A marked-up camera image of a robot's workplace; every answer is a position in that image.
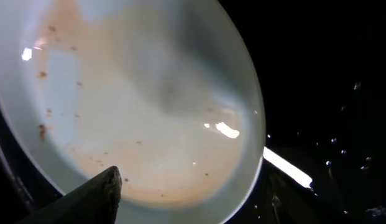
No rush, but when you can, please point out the black round tray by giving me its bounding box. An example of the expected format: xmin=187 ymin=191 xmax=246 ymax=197
xmin=0 ymin=1 xmax=386 ymax=223

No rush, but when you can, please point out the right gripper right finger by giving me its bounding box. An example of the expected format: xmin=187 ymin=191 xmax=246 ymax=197
xmin=263 ymin=147 xmax=345 ymax=224

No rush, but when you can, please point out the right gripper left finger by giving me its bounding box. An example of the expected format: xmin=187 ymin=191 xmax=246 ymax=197
xmin=17 ymin=166 xmax=122 ymax=224

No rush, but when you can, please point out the light blue plate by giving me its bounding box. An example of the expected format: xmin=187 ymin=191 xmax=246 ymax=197
xmin=0 ymin=0 xmax=265 ymax=223

